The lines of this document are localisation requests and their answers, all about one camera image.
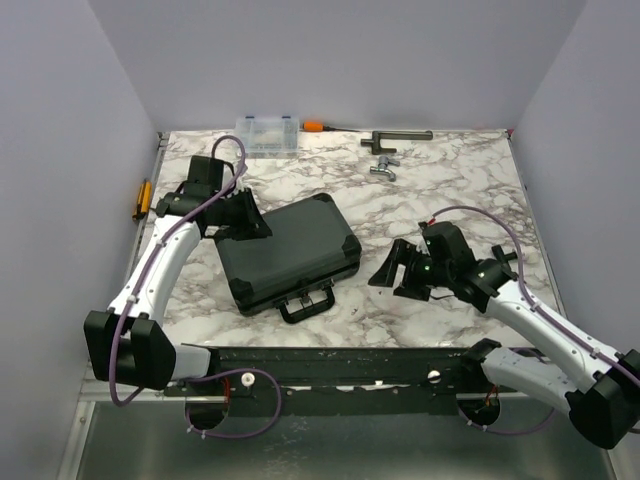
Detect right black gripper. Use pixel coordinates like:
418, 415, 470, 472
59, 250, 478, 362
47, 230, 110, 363
369, 237, 453, 302

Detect black poker set case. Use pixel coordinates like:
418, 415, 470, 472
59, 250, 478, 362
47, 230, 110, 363
215, 193, 362, 324

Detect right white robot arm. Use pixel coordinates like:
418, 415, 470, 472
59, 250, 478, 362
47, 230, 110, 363
368, 221, 639, 450

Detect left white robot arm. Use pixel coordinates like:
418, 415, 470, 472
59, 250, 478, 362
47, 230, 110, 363
84, 156, 271, 395

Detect black T-shaped pipe fitting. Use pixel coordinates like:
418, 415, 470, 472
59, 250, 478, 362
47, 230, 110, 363
491, 245, 518, 280

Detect clear plastic organizer box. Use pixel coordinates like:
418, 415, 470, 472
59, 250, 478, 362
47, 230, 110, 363
234, 116, 300, 158

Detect orange black utility knife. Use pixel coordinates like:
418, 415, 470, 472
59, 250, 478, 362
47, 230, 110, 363
131, 179, 152, 222

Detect silver metal tap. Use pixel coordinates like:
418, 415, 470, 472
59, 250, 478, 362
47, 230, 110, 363
369, 156, 400, 182

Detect orange handled screwdriver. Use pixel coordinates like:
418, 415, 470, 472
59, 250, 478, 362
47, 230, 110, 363
301, 121, 359, 133

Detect grey metal door handle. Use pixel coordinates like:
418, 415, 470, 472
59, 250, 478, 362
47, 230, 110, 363
360, 130, 434, 155

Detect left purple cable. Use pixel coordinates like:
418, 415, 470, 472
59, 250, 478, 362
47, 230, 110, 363
108, 134, 284, 441

